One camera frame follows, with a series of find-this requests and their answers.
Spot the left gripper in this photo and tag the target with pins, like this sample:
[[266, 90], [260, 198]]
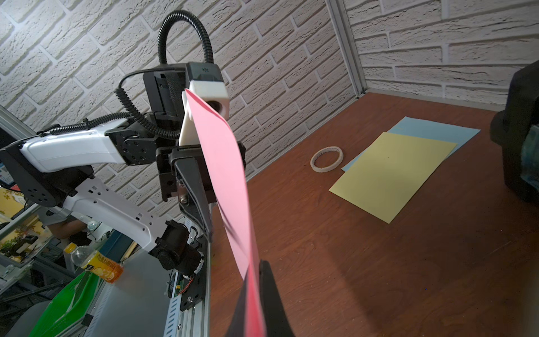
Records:
[[184, 175]]

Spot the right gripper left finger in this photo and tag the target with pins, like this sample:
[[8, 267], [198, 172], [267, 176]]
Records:
[[236, 327]]

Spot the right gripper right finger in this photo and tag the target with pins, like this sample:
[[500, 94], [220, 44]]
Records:
[[276, 321]]

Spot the pink paper sheet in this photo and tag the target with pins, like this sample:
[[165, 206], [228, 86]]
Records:
[[226, 170]]

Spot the yellow paper sheet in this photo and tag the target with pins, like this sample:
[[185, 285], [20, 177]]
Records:
[[384, 200]]

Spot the light blue paper sheet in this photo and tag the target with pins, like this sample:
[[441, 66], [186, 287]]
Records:
[[433, 128]]

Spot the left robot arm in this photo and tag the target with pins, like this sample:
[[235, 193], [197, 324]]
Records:
[[55, 167]]

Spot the orange drink bottle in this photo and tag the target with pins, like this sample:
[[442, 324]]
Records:
[[93, 261]]

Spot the clear tape roll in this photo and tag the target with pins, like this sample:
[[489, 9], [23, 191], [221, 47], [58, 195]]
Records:
[[327, 159]]

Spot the green plastic chair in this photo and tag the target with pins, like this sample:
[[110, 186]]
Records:
[[69, 307]]

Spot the black plastic toolbox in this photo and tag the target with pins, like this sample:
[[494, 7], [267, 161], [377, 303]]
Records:
[[515, 129]]

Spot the aluminium front rail frame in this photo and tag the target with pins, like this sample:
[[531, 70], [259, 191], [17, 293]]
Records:
[[196, 321]]

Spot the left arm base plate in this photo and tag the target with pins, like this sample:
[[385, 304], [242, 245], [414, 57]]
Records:
[[189, 291]]

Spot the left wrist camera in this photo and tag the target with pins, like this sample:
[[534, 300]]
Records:
[[202, 105]]

